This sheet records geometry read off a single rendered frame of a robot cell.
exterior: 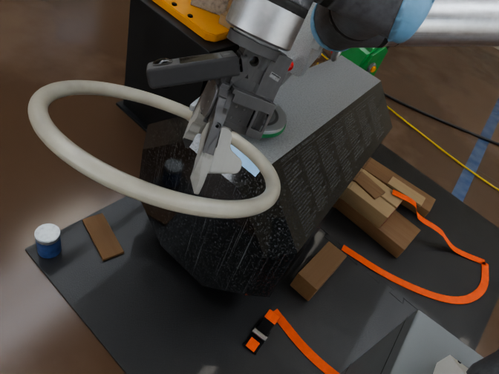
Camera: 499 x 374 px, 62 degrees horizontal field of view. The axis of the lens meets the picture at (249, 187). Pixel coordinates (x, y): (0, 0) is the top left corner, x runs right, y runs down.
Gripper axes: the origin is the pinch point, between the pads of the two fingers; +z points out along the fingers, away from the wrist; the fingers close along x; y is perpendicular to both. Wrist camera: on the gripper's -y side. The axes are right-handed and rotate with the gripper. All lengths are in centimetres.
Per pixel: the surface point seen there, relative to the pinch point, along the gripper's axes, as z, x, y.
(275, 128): 10, 77, 43
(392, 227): 53, 123, 158
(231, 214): 5.6, 0.5, 9.8
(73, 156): 5.1, 3.8, -14.6
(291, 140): 13, 80, 53
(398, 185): 38, 156, 174
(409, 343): 32, 7, 72
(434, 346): 31, 7, 79
